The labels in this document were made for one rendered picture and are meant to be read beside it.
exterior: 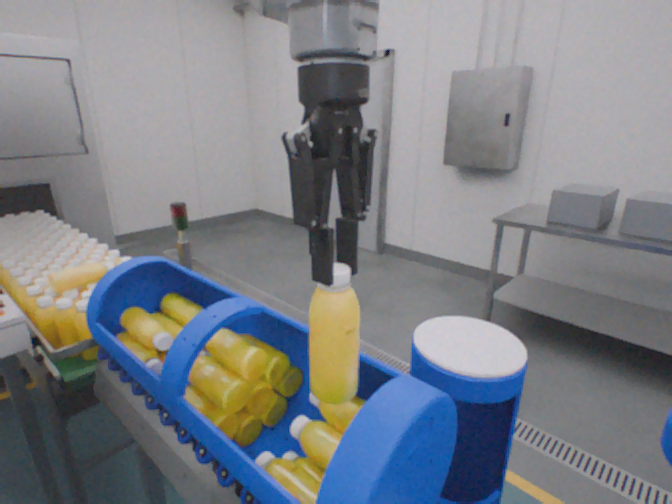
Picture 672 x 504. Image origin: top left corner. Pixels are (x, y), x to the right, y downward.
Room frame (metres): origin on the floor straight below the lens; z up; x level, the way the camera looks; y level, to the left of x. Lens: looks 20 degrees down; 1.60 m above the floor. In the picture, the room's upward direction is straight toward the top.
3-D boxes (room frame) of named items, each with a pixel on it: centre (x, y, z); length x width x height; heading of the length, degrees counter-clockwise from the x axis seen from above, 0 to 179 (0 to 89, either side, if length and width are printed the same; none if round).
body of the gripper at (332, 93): (0.45, 0.00, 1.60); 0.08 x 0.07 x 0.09; 138
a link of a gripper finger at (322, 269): (0.43, 0.01, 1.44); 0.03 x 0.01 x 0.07; 48
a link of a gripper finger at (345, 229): (0.46, -0.02, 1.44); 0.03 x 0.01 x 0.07; 48
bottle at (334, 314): (0.44, 0.00, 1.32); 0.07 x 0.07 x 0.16
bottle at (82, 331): (1.04, 0.73, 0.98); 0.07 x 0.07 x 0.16
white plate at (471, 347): (0.89, -0.36, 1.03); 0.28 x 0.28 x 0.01
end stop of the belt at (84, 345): (1.08, 0.63, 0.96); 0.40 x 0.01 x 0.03; 138
